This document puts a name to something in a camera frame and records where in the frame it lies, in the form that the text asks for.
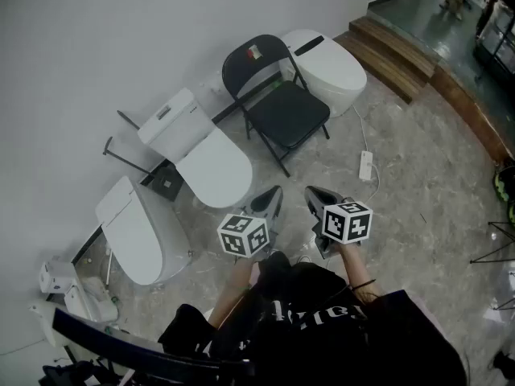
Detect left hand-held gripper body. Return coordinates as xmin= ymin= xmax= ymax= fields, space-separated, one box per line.
xmin=216 ymin=206 xmax=278 ymax=259

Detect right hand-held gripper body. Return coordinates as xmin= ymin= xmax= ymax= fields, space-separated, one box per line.
xmin=311 ymin=200 xmax=374 ymax=261

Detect black folding chair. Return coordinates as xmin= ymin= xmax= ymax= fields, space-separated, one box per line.
xmin=221 ymin=34 xmax=332 ymax=179

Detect person's right forearm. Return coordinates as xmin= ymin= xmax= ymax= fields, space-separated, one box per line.
xmin=340 ymin=244 xmax=383 ymax=309

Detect person's left forearm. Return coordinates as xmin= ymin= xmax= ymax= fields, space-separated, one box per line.
xmin=208 ymin=257 xmax=262 ymax=329

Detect black office chair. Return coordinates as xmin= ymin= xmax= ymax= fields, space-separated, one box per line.
xmin=42 ymin=359 xmax=138 ymax=386

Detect white power strip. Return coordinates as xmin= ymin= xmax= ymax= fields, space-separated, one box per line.
xmin=358 ymin=150 xmax=374 ymax=183

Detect white toilet with square tank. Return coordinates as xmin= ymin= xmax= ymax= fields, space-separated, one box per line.
xmin=137 ymin=88 xmax=253 ymax=208

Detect black wrist band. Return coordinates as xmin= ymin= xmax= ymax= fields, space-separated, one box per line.
xmin=348 ymin=278 xmax=377 ymax=292

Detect white tankless smart toilet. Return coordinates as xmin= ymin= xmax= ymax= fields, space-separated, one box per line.
xmin=95 ymin=175 xmax=194 ymax=286

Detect person's black printed shirt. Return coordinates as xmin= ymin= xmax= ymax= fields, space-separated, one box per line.
xmin=158 ymin=251 xmax=470 ymax=386

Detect white oval toilet black strip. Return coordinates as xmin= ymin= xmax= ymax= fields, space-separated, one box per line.
xmin=278 ymin=28 xmax=368 ymax=118

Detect black tripod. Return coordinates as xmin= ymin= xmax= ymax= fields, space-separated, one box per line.
xmin=493 ymin=271 xmax=515 ymax=311
xmin=469 ymin=220 xmax=515 ymax=265

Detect white plastic bag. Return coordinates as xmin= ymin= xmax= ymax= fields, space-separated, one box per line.
xmin=82 ymin=277 xmax=119 ymax=322

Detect wooden stair steps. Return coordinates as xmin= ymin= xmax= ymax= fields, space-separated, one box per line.
xmin=333 ymin=15 xmax=438 ymax=105

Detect plain black rod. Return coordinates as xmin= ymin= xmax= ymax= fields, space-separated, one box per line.
xmin=117 ymin=109 xmax=142 ymax=130

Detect dark blue board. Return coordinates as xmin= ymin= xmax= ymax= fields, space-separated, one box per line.
xmin=51 ymin=307 xmax=255 ymax=378

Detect wooden platform edge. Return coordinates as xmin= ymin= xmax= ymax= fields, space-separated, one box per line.
xmin=432 ymin=60 xmax=515 ymax=164

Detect white toilet tank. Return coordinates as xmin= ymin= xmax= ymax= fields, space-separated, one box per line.
xmin=27 ymin=303 xmax=68 ymax=347

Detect black shelf unit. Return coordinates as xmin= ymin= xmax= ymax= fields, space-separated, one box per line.
xmin=472 ymin=0 xmax=515 ymax=76

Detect white plugged cable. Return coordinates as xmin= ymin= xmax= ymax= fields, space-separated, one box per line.
xmin=363 ymin=162 xmax=381 ymax=207

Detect white power strip cord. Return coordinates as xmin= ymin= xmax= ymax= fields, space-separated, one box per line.
xmin=352 ymin=103 xmax=369 ymax=153

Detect black square base plate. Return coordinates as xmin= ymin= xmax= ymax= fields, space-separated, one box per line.
xmin=150 ymin=166 xmax=184 ymax=203

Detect black rod with crossbar handle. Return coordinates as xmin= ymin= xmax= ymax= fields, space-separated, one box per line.
xmin=102 ymin=137 xmax=152 ymax=175

